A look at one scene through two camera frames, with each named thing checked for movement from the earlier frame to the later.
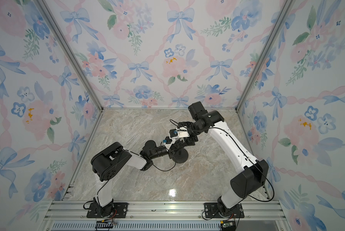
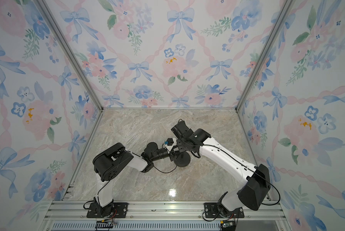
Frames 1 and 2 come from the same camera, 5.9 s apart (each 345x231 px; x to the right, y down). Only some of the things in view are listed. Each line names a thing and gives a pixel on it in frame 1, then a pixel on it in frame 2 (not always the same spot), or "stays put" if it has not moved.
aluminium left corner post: x=42 y=6 stays put
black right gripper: x=190 y=140 to x=180 y=148
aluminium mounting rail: x=66 y=215 stays put
